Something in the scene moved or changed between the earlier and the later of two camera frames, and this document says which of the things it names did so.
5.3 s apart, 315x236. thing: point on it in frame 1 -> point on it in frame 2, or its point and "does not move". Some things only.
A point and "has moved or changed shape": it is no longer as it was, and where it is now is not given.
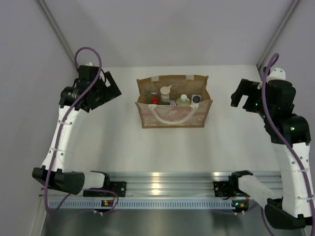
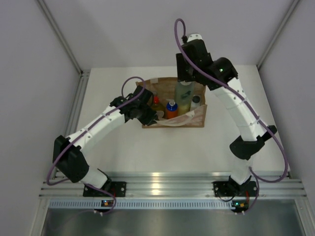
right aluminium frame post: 277,33 does not move
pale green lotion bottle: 183,101 has moved or changed shape
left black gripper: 101,101 -> 149,120
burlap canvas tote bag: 153,116 has moved or changed shape
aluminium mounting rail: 166,185 does not move
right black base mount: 225,190 does not move
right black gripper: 246,88 -> 182,76
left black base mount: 119,188 does not move
